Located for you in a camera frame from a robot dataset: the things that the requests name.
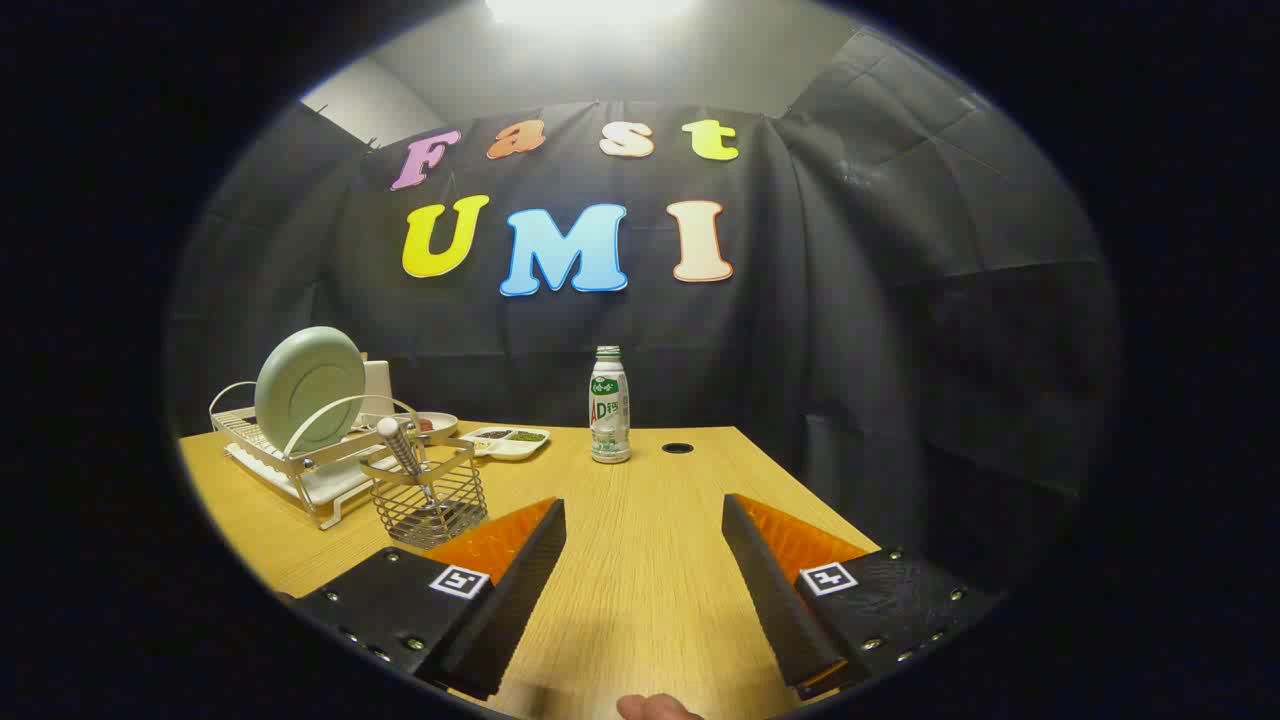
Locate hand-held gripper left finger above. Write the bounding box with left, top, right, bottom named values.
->
left=285, top=497, right=568, bottom=702

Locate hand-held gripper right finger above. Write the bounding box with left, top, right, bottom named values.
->
left=721, top=493, right=1001, bottom=701

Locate metal wire basket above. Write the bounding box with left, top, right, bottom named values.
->
left=360, top=440, right=489, bottom=550

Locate white wire dish rack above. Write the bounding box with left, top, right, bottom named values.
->
left=208, top=380, right=461, bottom=531

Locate pale green plate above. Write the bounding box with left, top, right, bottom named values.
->
left=254, top=326, right=367, bottom=456

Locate white divided dish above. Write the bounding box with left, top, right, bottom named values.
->
left=460, top=427, right=551, bottom=462

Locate white green-label drink bottle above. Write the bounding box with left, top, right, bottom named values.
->
left=588, top=346, right=632, bottom=465

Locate white drain tray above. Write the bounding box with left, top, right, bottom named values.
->
left=225, top=440, right=401, bottom=506

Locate white toaster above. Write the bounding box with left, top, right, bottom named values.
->
left=360, top=360, right=393, bottom=416

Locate black backdrop cloth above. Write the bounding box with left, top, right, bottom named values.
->
left=165, top=30, right=1121, bottom=601

